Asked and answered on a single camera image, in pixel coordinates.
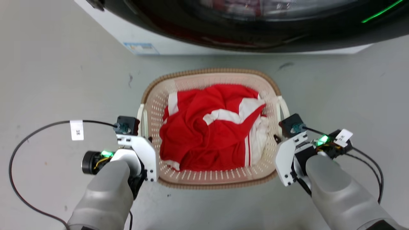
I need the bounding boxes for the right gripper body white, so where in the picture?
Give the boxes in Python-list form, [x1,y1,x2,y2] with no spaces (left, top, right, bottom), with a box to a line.
[275,132,310,187]

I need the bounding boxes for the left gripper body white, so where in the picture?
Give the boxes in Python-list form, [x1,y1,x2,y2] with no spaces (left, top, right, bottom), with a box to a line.
[116,134,159,199]

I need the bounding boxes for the beige plastic laundry basket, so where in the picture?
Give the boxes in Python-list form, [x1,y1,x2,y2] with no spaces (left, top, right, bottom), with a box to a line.
[137,67,290,190]

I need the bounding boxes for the red garment with white stripes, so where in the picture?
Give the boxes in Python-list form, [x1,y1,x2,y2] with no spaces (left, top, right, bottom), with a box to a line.
[159,84,266,172]

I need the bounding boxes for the blue label sticker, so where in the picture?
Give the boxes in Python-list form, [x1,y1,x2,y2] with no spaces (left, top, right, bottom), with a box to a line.
[123,42,160,56]

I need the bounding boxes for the black glass washing machine door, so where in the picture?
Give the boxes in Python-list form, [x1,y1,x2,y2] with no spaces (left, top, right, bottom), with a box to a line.
[86,0,409,53]

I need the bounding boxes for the white tag on right cable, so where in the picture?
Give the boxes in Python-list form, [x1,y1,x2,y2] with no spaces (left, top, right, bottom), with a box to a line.
[335,129,354,148]

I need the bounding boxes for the white tag on cable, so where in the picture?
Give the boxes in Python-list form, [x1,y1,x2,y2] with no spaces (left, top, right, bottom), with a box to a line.
[335,129,354,148]
[70,120,84,141]

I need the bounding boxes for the white tag on left cable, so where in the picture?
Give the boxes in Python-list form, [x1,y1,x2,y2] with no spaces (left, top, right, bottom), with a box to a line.
[70,120,84,141]

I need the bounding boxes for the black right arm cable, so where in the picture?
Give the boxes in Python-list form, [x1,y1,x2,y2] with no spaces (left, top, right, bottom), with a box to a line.
[302,126,384,205]

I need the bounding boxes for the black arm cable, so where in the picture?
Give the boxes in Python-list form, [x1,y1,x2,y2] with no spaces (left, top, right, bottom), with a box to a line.
[302,126,384,205]
[9,120,118,230]

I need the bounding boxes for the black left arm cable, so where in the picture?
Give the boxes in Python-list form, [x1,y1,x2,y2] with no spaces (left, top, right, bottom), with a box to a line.
[9,120,118,230]

